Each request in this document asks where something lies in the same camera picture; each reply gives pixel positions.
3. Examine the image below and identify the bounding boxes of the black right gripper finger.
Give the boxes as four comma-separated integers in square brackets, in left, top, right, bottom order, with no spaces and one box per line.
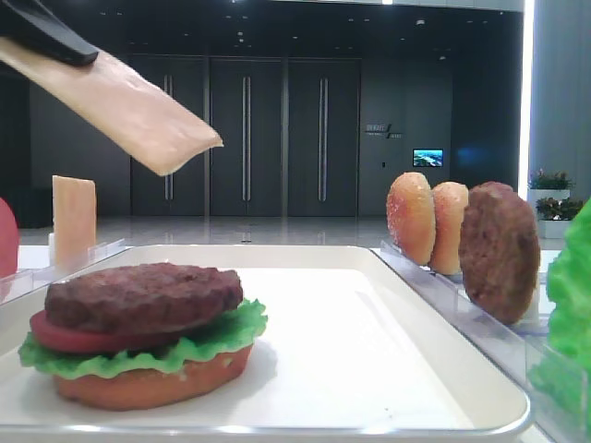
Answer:
[1,0,99,66]

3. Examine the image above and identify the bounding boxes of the orange cheese slice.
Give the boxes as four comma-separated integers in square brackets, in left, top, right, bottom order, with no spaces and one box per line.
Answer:
[1,37,223,176]
[52,175,97,267]

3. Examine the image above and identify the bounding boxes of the red tomato slice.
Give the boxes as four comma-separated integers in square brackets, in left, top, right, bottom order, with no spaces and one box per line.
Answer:
[0,198,19,278]

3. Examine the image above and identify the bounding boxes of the meat patty on tray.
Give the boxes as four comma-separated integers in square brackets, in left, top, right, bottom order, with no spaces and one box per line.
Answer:
[45,262,243,335]

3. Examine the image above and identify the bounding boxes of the tomato slice on tray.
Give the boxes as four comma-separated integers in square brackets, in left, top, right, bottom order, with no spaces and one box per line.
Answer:
[30,310,187,354]

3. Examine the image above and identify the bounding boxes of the green lettuce leaf on tray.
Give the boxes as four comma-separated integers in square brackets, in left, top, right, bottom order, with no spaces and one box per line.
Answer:
[18,299,268,380]

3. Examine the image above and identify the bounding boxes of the standing meat patty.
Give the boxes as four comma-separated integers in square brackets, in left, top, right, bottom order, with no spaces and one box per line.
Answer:
[459,181,540,325]

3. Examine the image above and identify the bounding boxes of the standing green lettuce leaf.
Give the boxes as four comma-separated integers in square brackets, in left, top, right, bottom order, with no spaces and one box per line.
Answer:
[529,203,590,427]

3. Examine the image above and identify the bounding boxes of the dark triple door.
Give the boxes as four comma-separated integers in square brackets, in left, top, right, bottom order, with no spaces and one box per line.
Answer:
[131,55,360,217]

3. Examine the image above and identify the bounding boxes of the bottom bun on tray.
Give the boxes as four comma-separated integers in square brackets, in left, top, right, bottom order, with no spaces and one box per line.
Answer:
[53,345,252,412]

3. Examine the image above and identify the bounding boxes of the bun top outer right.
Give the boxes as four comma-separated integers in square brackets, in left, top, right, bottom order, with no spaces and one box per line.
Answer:
[386,172,436,266]

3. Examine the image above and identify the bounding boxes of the bun top inner right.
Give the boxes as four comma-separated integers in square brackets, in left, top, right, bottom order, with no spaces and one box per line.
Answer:
[428,182,468,275]

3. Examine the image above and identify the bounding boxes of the white metal tray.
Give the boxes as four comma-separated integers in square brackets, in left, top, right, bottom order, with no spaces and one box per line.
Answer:
[1,245,532,442]

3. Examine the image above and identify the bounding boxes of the potted plants planter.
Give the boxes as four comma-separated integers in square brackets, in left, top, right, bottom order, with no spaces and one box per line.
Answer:
[527,169,585,239]

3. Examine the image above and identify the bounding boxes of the clear left front rail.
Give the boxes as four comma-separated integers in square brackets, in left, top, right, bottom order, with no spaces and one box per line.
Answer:
[1,239,127,304]

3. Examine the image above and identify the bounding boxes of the clear rail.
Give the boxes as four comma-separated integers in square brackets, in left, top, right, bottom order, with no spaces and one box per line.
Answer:
[1,239,127,304]
[380,241,590,442]

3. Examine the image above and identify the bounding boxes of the wall display screen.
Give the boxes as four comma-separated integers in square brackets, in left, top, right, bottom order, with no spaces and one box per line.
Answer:
[413,149,443,168]

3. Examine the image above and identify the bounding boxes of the clear right front rail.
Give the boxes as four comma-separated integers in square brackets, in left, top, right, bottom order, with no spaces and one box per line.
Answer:
[380,241,590,442]

